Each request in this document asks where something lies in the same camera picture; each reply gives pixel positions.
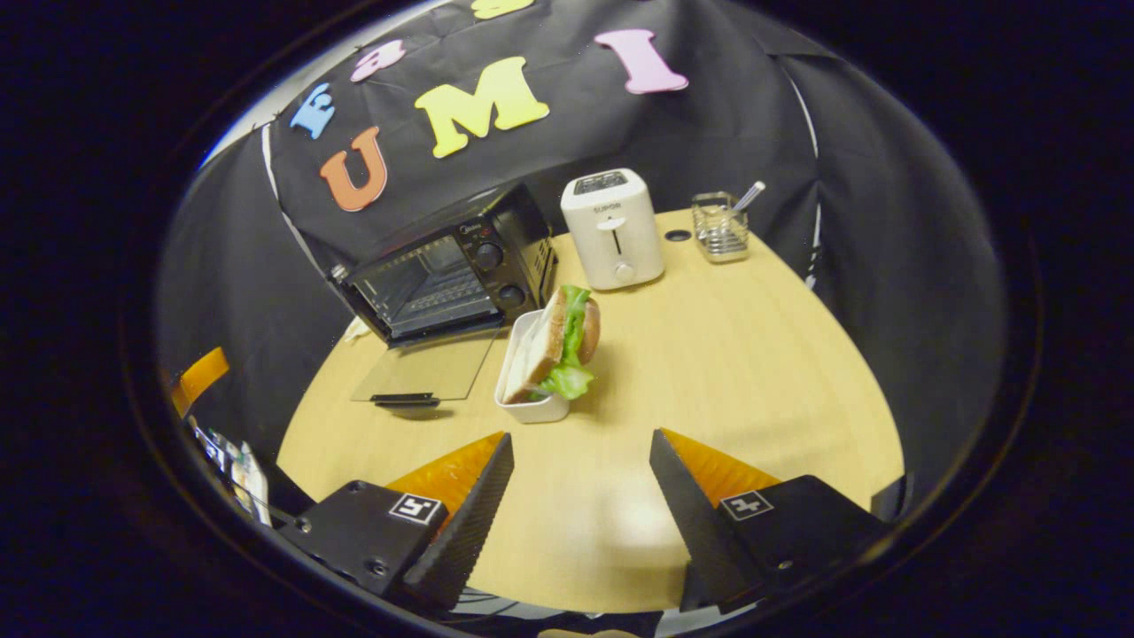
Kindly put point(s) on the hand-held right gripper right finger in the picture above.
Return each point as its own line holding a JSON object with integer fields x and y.
{"x": 687, "y": 505}

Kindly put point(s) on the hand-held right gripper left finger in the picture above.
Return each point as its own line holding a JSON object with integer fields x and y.
{"x": 469, "y": 523}

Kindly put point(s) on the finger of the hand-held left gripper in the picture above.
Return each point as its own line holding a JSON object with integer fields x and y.
{"x": 199, "y": 377}

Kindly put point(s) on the lettuce sandwich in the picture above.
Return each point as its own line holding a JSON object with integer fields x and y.
{"x": 558, "y": 341}

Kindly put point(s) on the black electric oven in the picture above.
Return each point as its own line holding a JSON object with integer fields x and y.
{"x": 514, "y": 244}

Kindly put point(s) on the white rectangular container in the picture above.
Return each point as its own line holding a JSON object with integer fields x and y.
{"x": 532, "y": 409}

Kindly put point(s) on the white toaster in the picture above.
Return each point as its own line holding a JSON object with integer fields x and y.
{"x": 611, "y": 230}

